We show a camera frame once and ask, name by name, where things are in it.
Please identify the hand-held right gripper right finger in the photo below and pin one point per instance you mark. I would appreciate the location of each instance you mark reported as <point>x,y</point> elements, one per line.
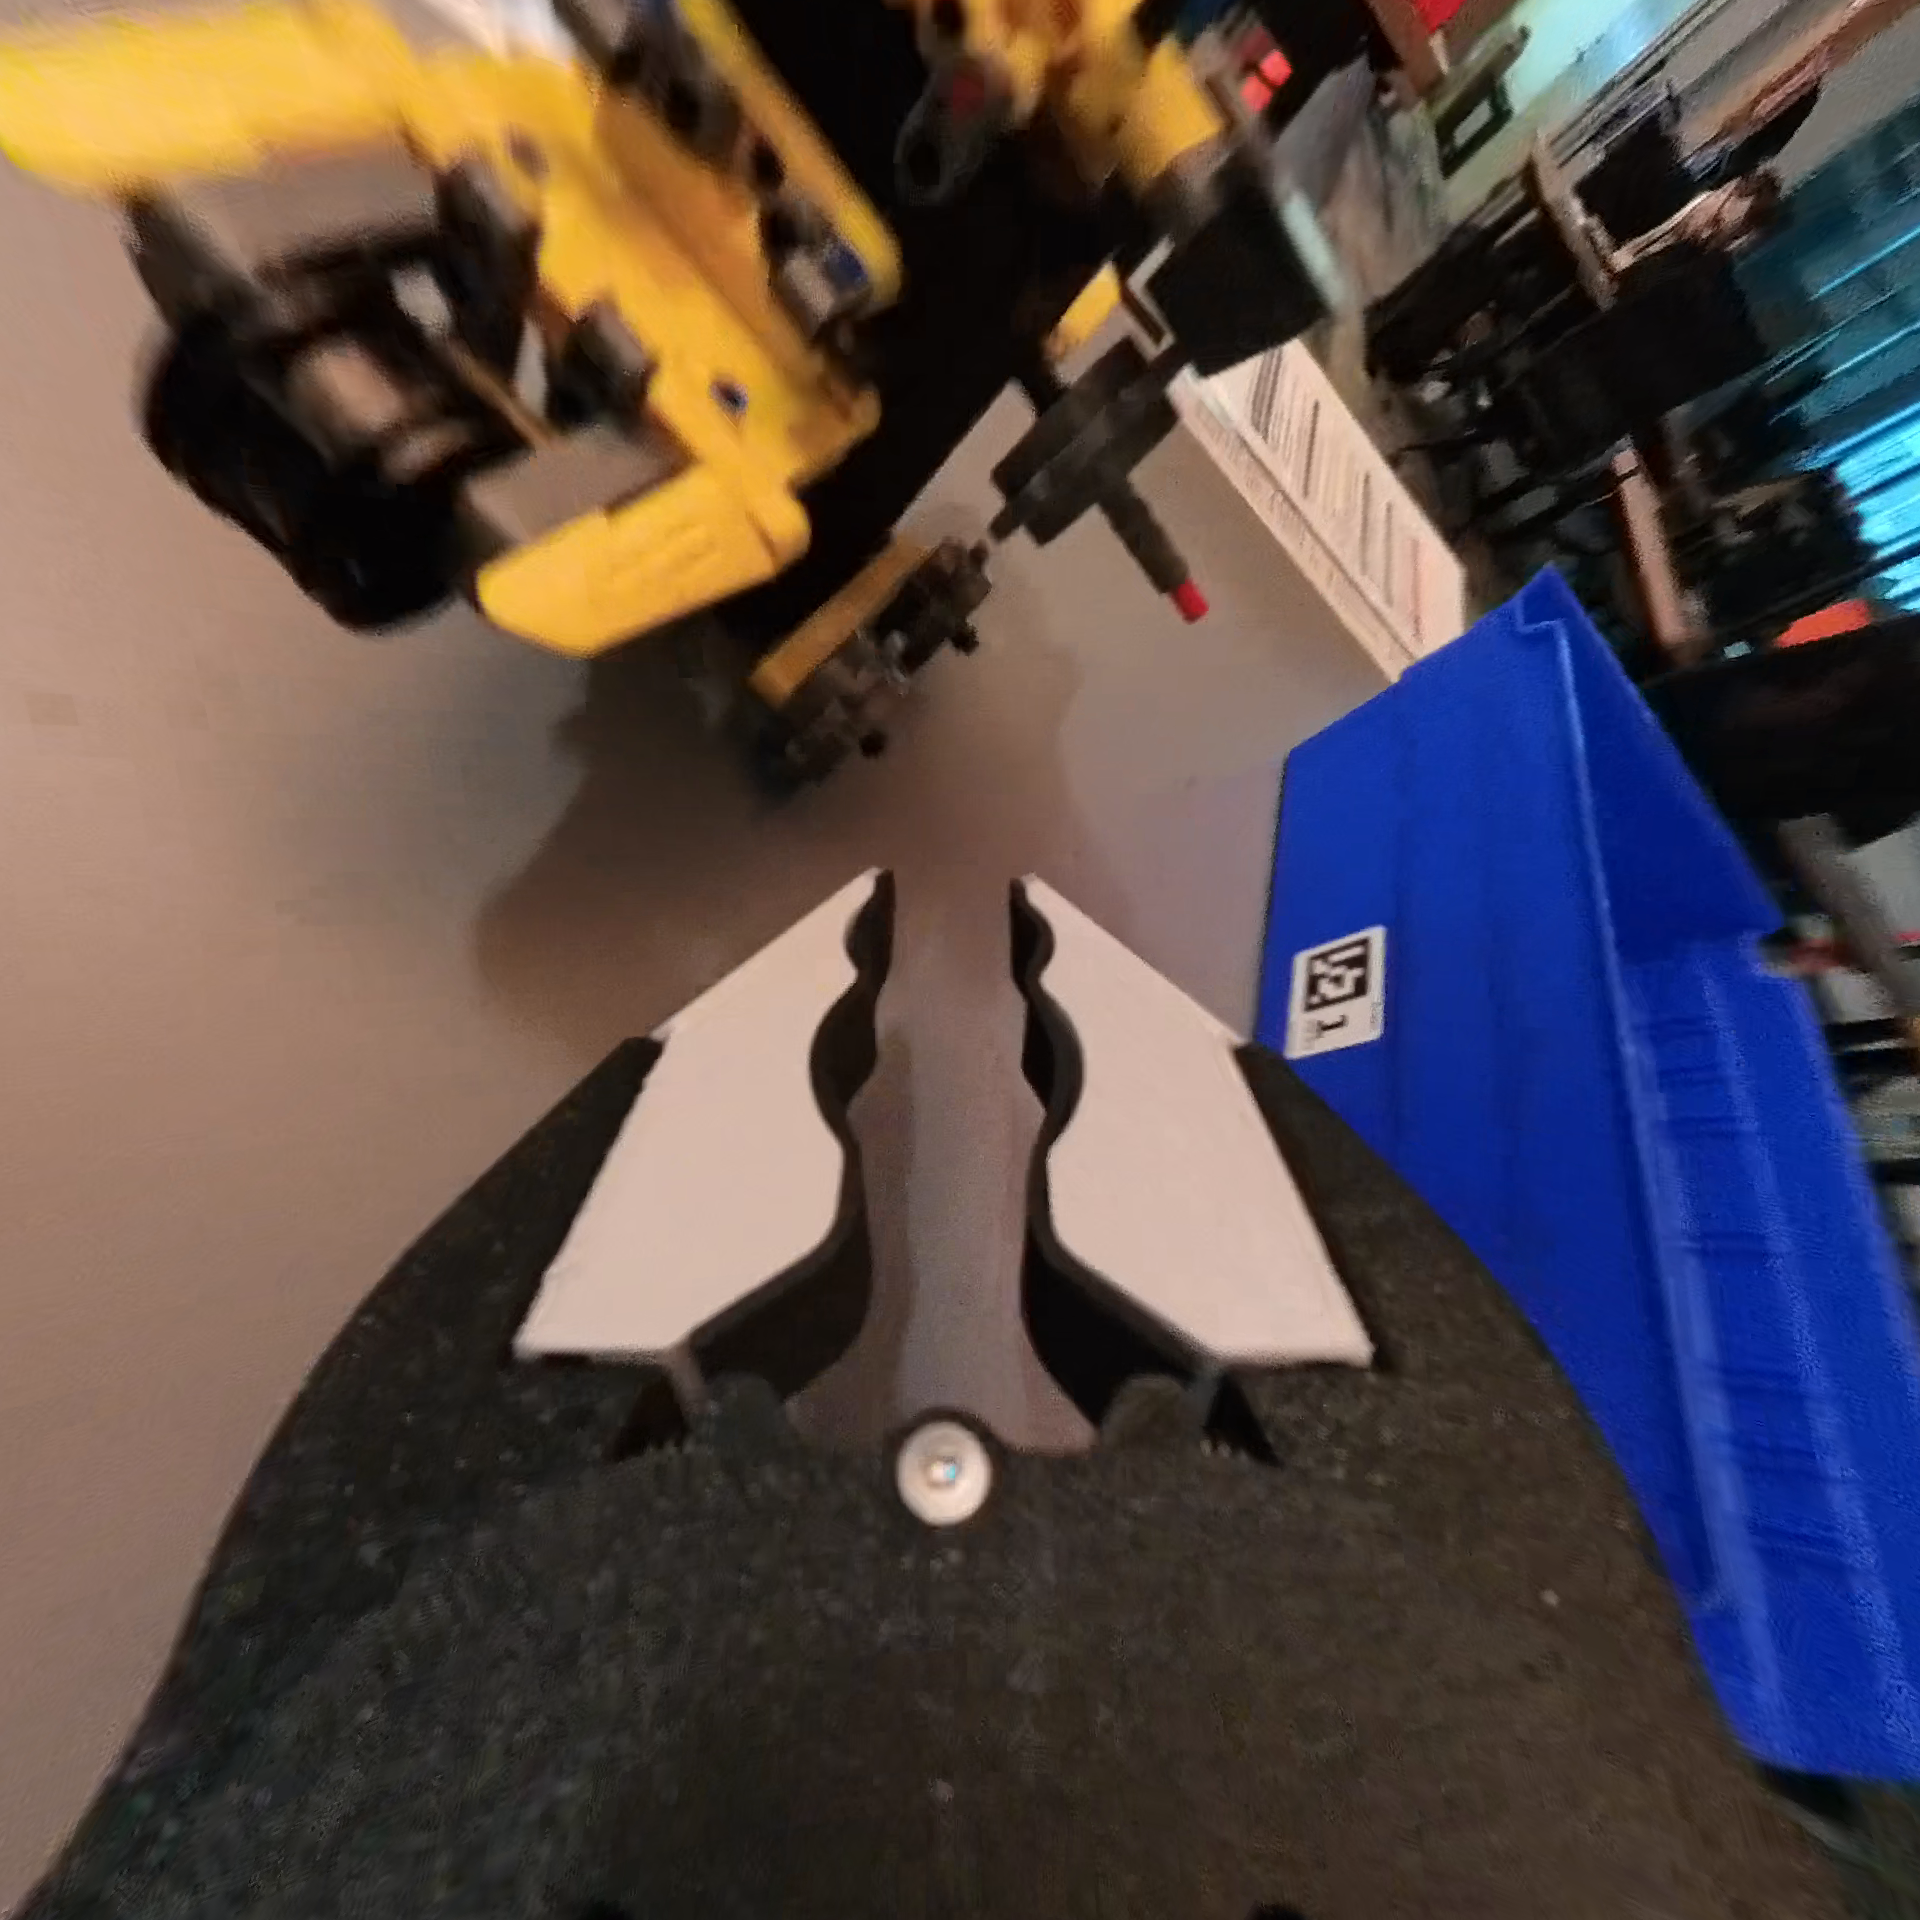
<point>1200,1200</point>

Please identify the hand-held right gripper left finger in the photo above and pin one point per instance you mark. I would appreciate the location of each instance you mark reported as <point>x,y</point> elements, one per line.
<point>690,1185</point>

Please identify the yellow and black toy robot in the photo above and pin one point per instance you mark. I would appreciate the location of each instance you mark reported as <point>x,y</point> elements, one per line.
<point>704,241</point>

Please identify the blue plastic bin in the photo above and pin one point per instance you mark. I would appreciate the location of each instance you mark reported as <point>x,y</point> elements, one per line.
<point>1576,1126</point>

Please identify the white printed sheet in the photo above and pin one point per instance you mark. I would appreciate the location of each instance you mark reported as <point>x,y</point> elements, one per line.
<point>1349,510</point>

